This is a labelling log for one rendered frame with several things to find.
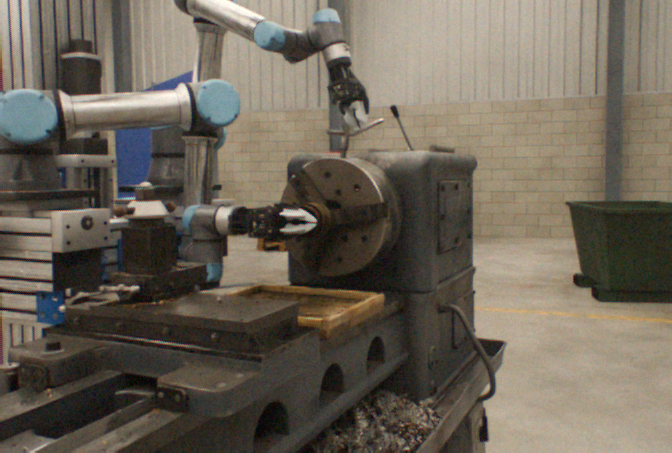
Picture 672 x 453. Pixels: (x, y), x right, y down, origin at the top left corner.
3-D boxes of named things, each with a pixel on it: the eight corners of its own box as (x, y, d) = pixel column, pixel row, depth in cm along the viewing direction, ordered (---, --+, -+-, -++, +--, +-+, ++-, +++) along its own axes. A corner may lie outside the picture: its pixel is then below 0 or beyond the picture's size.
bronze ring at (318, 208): (304, 200, 161) (285, 202, 153) (336, 201, 157) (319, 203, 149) (304, 236, 162) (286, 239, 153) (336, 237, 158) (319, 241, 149)
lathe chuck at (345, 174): (290, 261, 180) (300, 152, 177) (391, 281, 167) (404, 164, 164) (273, 265, 172) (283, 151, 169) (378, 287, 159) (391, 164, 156)
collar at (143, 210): (145, 215, 120) (145, 200, 120) (178, 216, 117) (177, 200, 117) (113, 218, 113) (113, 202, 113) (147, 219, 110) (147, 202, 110)
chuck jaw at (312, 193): (322, 213, 168) (297, 178, 171) (334, 201, 166) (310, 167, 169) (301, 215, 158) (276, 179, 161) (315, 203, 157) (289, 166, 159)
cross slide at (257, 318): (120, 307, 130) (120, 285, 130) (300, 327, 111) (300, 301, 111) (50, 326, 115) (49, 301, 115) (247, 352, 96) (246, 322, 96)
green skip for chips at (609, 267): (565, 280, 676) (565, 201, 672) (659, 281, 665) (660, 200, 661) (602, 307, 543) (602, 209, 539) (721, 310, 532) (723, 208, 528)
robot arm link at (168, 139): (141, 153, 195) (140, 109, 194) (174, 154, 206) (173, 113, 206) (169, 152, 189) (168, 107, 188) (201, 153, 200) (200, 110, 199)
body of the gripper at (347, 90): (331, 106, 175) (319, 66, 176) (344, 109, 183) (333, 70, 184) (355, 96, 172) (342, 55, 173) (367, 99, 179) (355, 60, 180)
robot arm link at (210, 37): (169, 150, 206) (183, -23, 198) (202, 151, 218) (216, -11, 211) (196, 155, 199) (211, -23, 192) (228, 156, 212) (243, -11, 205)
